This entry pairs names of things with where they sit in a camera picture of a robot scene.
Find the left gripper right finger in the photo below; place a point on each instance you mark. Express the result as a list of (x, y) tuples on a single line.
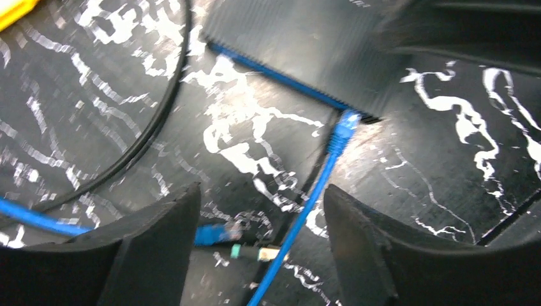
[(381, 261)]

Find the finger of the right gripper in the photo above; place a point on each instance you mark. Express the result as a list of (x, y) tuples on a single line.
[(505, 34)]

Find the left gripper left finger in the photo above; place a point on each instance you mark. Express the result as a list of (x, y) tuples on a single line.
[(140, 259)]

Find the yellow handle screwdriver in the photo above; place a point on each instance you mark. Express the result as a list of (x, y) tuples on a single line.
[(14, 10)]

